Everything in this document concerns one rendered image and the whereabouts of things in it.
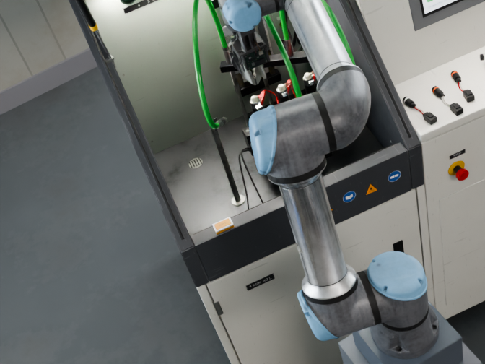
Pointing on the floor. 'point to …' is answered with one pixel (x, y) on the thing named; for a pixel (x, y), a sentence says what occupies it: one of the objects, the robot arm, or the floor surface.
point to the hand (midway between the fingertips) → (254, 79)
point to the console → (442, 147)
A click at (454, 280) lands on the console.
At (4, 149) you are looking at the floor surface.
